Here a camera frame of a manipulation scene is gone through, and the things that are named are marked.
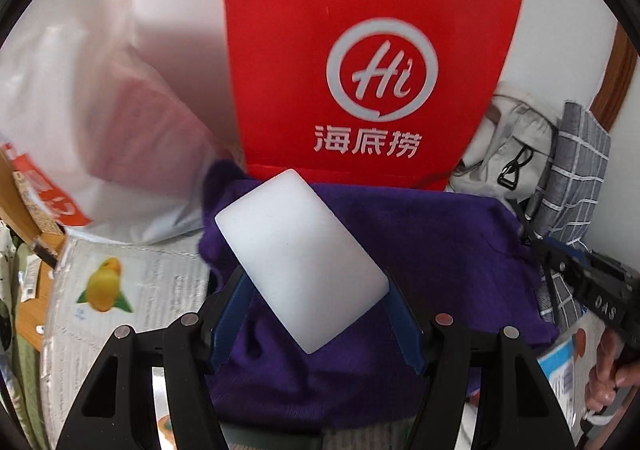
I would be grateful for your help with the grey fabric bag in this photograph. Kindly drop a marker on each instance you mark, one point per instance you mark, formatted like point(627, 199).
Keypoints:
point(505, 135)

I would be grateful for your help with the red paper bag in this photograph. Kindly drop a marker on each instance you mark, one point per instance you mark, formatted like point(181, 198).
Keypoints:
point(290, 55)

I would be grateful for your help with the white plastic cutting board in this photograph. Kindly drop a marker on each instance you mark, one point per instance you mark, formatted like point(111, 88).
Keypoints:
point(300, 260)

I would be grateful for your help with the person's right hand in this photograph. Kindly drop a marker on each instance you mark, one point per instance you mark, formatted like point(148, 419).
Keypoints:
point(602, 370)

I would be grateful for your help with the white plastic bag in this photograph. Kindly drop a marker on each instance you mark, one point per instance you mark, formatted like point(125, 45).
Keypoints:
point(75, 105)

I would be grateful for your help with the grey checked cloth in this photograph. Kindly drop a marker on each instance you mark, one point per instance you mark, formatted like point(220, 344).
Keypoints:
point(575, 170)

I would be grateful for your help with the brown wooden frame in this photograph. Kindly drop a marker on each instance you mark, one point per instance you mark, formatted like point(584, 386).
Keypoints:
point(617, 85)

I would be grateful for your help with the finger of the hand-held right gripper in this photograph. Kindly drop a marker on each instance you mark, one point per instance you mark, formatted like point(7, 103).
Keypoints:
point(562, 250)

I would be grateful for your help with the blue tissue pack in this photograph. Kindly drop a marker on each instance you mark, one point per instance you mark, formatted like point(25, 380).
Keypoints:
point(570, 360)

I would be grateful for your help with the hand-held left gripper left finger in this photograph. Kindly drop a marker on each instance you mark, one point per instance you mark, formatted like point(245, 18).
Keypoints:
point(231, 312)

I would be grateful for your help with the purple knit cloth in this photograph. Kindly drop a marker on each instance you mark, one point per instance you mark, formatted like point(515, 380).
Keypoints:
point(450, 250)

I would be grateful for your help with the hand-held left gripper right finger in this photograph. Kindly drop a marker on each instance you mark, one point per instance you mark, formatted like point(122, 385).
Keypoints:
point(403, 326)

